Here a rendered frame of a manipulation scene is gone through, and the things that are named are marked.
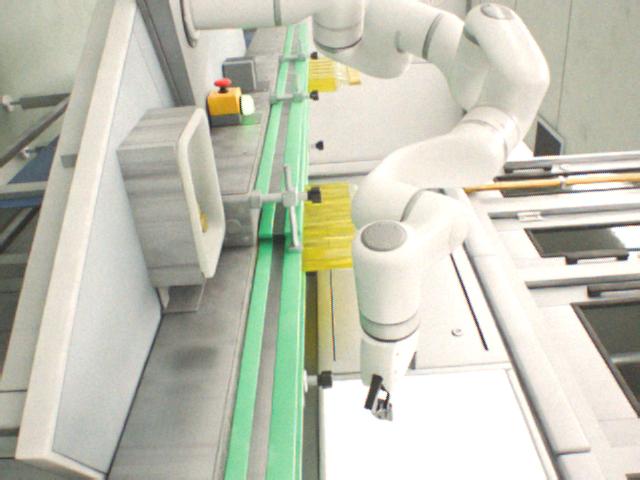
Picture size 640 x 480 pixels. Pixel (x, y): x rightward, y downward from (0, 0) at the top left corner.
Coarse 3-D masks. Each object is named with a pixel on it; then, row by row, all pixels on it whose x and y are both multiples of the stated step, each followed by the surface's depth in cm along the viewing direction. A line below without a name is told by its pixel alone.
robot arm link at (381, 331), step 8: (360, 312) 69; (416, 312) 68; (360, 320) 70; (368, 320) 68; (408, 320) 67; (416, 320) 68; (368, 328) 69; (376, 328) 68; (384, 328) 67; (392, 328) 67; (400, 328) 67; (408, 328) 68; (376, 336) 69; (384, 336) 68; (392, 336) 68; (400, 336) 68
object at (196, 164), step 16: (192, 128) 80; (208, 128) 91; (176, 144) 77; (192, 144) 91; (208, 144) 92; (192, 160) 93; (208, 160) 93; (192, 176) 94; (208, 176) 94; (192, 192) 78; (208, 192) 96; (192, 208) 79; (208, 208) 97; (192, 224) 81; (208, 224) 98; (224, 224) 99; (208, 240) 95; (208, 256) 90; (208, 272) 85
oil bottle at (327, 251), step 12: (312, 240) 112; (324, 240) 112; (336, 240) 111; (348, 240) 111; (312, 252) 110; (324, 252) 110; (336, 252) 110; (348, 252) 110; (312, 264) 112; (324, 264) 112; (336, 264) 112; (348, 264) 112
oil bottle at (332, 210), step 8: (304, 208) 123; (312, 208) 123; (320, 208) 123; (328, 208) 122; (336, 208) 122; (344, 208) 122; (304, 216) 120; (312, 216) 120; (320, 216) 120; (328, 216) 120; (336, 216) 120
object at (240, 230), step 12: (228, 204) 100; (240, 204) 100; (228, 216) 102; (240, 216) 102; (252, 216) 103; (228, 228) 102; (240, 228) 103; (252, 228) 103; (228, 240) 104; (240, 240) 104; (252, 240) 104
